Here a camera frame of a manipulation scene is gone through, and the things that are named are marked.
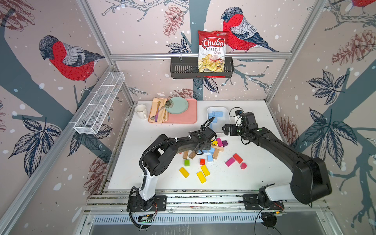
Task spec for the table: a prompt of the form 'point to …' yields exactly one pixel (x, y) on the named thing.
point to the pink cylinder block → (243, 165)
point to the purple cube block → (224, 143)
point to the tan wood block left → (185, 154)
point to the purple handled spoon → (157, 111)
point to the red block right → (237, 158)
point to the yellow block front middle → (201, 176)
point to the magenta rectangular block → (229, 162)
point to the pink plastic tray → (190, 117)
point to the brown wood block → (192, 154)
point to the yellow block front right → (205, 170)
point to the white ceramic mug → (141, 110)
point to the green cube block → (186, 162)
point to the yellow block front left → (184, 173)
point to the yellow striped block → (215, 143)
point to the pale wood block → (222, 149)
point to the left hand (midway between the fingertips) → (207, 142)
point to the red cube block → (202, 161)
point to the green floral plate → (176, 105)
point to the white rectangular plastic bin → (218, 117)
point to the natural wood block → (216, 152)
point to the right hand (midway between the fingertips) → (228, 127)
